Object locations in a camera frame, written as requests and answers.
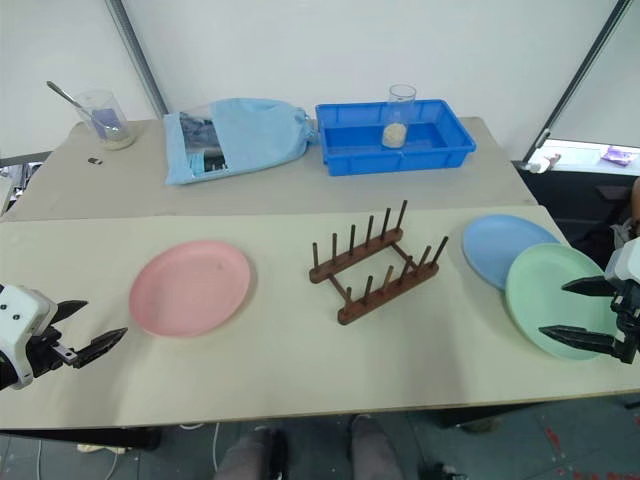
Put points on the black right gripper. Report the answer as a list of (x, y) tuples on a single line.
[(628, 320)]

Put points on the wooden dish rack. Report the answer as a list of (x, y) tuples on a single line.
[(380, 280)]

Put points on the metal spoon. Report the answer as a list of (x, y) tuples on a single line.
[(70, 100)]

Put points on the pink plastic plate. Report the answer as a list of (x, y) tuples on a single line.
[(190, 288)]

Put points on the blue plastic plate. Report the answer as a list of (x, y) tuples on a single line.
[(500, 250)]

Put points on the blue plastic bin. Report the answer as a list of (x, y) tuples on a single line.
[(395, 145)]

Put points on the grey metal pole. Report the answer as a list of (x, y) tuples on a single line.
[(137, 55), (580, 80)]

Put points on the purple card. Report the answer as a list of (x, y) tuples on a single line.
[(107, 120)]

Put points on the black side table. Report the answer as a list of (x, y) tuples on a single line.
[(575, 200)]

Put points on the printed magazine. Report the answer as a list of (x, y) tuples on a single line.
[(200, 145)]

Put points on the light blue cloth bag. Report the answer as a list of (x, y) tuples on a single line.
[(260, 135)]

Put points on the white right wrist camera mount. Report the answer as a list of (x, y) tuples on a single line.
[(625, 261)]

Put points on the green plastic plate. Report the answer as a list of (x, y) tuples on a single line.
[(550, 295)]

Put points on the purple packet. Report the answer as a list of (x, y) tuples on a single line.
[(620, 154)]

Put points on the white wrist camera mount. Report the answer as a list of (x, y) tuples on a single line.
[(20, 320), (625, 261)]

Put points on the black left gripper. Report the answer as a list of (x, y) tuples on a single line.
[(44, 354)]

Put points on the wide glass beaker with grains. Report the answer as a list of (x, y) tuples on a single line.
[(107, 122)]

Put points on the tall glass beaker with grains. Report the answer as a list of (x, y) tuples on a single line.
[(397, 120)]

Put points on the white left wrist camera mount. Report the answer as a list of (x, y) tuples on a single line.
[(20, 320)]

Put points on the small black clip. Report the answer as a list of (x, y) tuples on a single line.
[(95, 161)]

